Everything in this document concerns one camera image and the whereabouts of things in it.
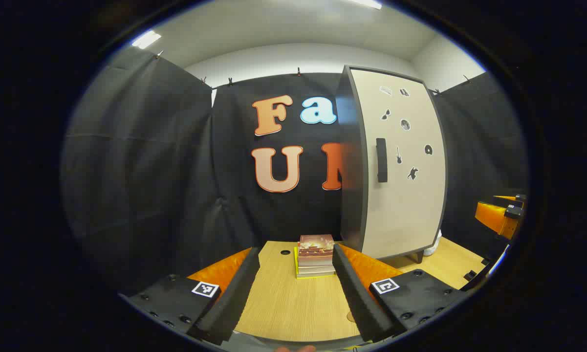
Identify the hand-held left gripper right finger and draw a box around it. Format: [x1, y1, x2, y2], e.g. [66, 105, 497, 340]
[332, 242, 470, 344]

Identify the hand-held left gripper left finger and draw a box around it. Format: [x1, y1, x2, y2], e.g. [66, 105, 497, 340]
[126, 246, 261, 346]

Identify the beige cabinet door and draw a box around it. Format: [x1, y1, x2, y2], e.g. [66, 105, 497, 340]
[347, 66, 449, 261]

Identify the yellow book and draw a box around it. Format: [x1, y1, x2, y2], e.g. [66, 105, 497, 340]
[294, 247, 337, 280]

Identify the white plastic object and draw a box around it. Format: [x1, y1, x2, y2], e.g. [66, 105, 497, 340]
[423, 229, 443, 258]

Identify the black cabinet door handle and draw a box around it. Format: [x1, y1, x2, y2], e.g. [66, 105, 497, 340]
[375, 137, 389, 183]

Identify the thin grey book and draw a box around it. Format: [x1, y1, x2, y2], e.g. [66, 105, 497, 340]
[297, 265, 336, 276]

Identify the grey cabinet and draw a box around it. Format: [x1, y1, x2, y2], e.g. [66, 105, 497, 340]
[336, 65, 449, 264]

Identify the black backdrop cloth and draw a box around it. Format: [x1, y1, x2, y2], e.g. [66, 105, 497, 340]
[61, 46, 528, 294]

